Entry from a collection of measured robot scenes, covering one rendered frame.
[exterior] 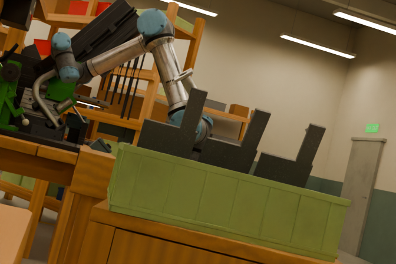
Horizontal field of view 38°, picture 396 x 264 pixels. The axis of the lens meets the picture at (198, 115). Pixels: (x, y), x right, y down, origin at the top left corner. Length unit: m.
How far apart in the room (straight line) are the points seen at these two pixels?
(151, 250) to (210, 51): 10.66
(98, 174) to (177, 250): 0.67
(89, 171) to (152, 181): 0.62
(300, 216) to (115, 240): 0.48
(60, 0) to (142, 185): 5.24
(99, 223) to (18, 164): 0.73
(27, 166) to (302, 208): 1.04
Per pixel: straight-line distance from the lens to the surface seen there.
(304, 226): 1.57
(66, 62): 2.36
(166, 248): 1.48
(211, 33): 12.11
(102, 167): 2.07
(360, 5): 11.04
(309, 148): 1.63
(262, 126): 1.59
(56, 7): 6.58
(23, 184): 6.29
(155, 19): 2.24
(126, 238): 1.49
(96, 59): 2.45
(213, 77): 12.00
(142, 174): 1.47
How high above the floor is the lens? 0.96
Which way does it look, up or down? 4 degrees up
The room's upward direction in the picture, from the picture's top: 14 degrees clockwise
